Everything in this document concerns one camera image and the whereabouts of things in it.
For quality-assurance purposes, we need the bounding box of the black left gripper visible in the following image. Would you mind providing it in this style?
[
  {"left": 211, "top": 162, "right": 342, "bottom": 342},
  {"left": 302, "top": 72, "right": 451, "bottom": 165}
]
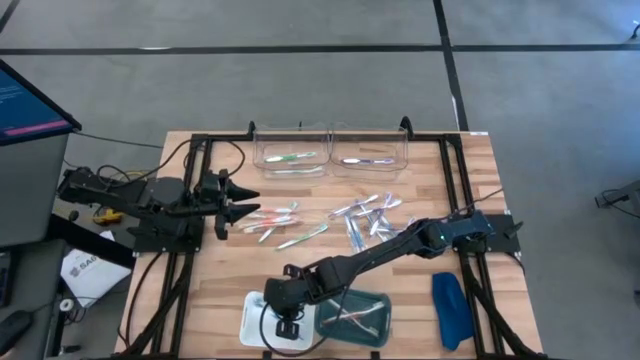
[{"left": 197, "top": 168, "right": 261, "bottom": 241}]

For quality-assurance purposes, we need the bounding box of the grey desk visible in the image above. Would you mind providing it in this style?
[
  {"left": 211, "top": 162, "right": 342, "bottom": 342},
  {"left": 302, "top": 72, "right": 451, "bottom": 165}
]
[{"left": 0, "top": 133, "right": 137, "bottom": 360}]

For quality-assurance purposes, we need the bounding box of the teal plastic bin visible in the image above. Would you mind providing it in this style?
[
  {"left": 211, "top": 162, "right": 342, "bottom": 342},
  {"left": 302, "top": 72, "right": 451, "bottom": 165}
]
[{"left": 313, "top": 288, "right": 393, "bottom": 349}]

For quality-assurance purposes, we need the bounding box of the white plastic bin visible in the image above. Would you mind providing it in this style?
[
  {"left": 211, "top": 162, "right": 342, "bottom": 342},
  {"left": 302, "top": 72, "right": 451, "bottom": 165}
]
[{"left": 238, "top": 291, "right": 317, "bottom": 351}]

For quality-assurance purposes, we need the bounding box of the black floor cable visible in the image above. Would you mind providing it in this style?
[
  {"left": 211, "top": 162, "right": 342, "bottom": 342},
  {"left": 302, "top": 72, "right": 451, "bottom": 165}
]
[
  {"left": 597, "top": 188, "right": 640, "bottom": 221},
  {"left": 73, "top": 130, "right": 164, "bottom": 150}
]

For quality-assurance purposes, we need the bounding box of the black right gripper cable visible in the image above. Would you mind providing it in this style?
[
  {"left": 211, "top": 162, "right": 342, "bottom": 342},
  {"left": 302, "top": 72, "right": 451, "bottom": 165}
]
[{"left": 258, "top": 294, "right": 347, "bottom": 359}]

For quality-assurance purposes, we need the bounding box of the grey stand base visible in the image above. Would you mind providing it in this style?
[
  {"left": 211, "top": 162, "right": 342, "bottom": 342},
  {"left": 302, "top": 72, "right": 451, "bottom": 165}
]
[{"left": 594, "top": 179, "right": 640, "bottom": 209}]

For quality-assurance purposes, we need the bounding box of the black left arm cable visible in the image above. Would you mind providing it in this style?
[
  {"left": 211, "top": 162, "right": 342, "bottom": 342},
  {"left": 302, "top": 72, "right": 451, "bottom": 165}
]
[{"left": 97, "top": 139, "right": 246, "bottom": 184}]

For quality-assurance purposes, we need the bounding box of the blue cloth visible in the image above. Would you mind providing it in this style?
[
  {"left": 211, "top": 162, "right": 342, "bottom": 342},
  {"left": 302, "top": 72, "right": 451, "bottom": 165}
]
[{"left": 431, "top": 271, "right": 475, "bottom": 352}]

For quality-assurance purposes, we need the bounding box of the yellow tool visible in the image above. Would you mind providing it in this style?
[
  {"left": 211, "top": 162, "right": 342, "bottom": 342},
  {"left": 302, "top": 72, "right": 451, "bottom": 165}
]
[{"left": 93, "top": 208, "right": 125, "bottom": 225}]

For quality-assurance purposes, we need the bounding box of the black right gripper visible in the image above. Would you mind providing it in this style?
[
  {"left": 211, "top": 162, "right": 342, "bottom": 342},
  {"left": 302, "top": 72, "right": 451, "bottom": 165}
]
[{"left": 263, "top": 263, "right": 307, "bottom": 342}]

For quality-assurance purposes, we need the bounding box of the black aluminium frame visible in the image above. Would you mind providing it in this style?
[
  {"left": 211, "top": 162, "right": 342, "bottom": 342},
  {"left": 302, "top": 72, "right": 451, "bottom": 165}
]
[{"left": 112, "top": 115, "right": 551, "bottom": 360}]

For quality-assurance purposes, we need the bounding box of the white toothbrush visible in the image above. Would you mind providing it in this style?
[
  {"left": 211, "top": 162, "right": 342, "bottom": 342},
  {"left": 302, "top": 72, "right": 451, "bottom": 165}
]
[{"left": 343, "top": 302, "right": 380, "bottom": 335}]

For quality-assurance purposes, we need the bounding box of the clear plastic bin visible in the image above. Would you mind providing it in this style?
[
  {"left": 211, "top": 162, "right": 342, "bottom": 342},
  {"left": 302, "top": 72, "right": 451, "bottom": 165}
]
[
  {"left": 252, "top": 127, "right": 331, "bottom": 180},
  {"left": 328, "top": 127, "right": 410, "bottom": 181}
]

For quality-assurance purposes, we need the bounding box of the black computer mouse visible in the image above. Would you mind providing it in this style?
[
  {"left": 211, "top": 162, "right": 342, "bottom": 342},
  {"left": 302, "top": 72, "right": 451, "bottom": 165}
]
[{"left": 0, "top": 309, "right": 34, "bottom": 351}]

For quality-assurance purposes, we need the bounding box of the white paper sheet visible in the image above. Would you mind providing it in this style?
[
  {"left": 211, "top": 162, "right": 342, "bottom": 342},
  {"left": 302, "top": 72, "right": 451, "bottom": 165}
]
[{"left": 60, "top": 247, "right": 132, "bottom": 307}]

